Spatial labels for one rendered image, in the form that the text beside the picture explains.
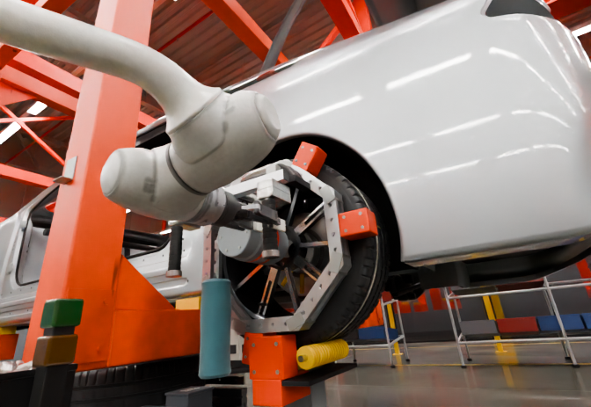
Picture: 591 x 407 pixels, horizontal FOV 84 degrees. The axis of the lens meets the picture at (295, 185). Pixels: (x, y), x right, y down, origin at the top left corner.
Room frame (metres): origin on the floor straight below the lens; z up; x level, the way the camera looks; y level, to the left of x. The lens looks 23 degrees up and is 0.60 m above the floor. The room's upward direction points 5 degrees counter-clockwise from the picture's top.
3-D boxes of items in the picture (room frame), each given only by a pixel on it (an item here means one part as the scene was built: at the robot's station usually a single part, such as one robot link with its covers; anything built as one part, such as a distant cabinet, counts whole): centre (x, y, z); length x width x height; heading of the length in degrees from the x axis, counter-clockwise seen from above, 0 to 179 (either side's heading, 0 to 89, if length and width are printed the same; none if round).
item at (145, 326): (1.35, 0.54, 0.69); 0.52 x 0.17 x 0.35; 151
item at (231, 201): (0.66, 0.15, 0.83); 0.09 x 0.08 x 0.07; 151
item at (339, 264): (1.08, 0.11, 0.85); 0.54 x 0.07 x 0.54; 61
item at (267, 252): (0.79, 0.07, 0.83); 0.04 x 0.04 x 0.16
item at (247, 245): (1.02, 0.14, 0.85); 0.21 x 0.14 x 0.14; 151
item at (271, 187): (0.82, 0.06, 0.93); 0.09 x 0.05 x 0.05; 151
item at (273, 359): (1.12, 0.09, 0.48); 0.16 x 0.12 x 0.17; 151
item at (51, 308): (0.52, 0.37, 0.64); 0.04 x 0.04 x 0.04; 61
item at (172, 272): (0.96, 0.37, 0.83); 0.04 x 0.04 x 0.16
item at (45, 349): (0.52, 0.37, 0.59); 0.04 x 0.04 x 0.04; 61
